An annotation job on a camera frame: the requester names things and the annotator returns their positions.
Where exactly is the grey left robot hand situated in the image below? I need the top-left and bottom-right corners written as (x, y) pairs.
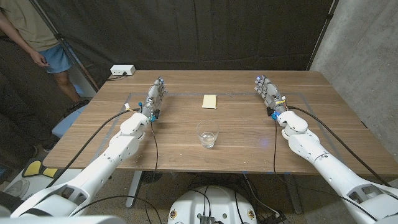
top-left (139, 77), bottom-right (169, 123)

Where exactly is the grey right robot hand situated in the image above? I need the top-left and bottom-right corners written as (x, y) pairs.
top-left (254, 74), bottom-right (289, 121)

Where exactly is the pale yellow sponge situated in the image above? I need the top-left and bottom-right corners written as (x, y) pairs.
top-left (201, 94), bottom-right (218, 110)

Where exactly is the clear glass cup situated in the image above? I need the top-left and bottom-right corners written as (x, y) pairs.
top-left (195, 119), bottom-right (220, 149)

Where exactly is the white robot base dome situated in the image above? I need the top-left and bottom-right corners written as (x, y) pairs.
top-left (167, 185), bottom-right (258, 224)

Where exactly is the white power strip box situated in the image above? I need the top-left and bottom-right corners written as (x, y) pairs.
top-left (109, 64), bottom-right (136, 77)

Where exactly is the black curtain backdrop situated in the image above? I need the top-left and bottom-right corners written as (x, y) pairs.
top-left (30, 0), bottom-right (338, 94)

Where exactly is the light blue box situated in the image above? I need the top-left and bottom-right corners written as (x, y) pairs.
top-left (51, 104), bottom-right (90, 139)

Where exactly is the grey table leg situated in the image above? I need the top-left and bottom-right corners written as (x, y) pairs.
top-left (284, 174), bottom-right (303, 215)
top-left (126, 170), bottom-right (144, 208)

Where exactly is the yellow and white floor machine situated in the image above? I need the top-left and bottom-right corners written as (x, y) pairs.
top-left (2, 159), bottom-right (81, 200)

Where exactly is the person in blue shorts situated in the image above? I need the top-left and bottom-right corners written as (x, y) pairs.
top-left (0, 0), bottom-right (91, 110)

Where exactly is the black power strip cord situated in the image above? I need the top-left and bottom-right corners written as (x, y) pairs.
top-left (107, 72), bottom-right (127, 82)

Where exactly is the thin black left hand cable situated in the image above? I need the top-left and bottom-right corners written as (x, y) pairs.
top-left (150, 120), bottom-right (159, 172)

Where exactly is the black frame pole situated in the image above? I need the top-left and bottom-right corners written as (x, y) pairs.
top-left (306, 0), bottom-right (340, 72)
top-left (29, 0), bottom-right (100, 93)

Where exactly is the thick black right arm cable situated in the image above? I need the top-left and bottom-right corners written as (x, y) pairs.
top-left (287, 106), bottom-right (392, 188)

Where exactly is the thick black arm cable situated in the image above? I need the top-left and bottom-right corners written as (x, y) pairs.
top-left (45, 108), bottom-right (141, 189)
top-left (287, 106), bottom-right (392, 188)

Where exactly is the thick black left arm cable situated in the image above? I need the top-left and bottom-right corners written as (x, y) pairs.
top-left (45, 108), bottom-right (141, 189)

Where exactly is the grey floor cable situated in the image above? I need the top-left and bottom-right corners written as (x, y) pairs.
top-left (242, 173), bottom-right (280, 218)

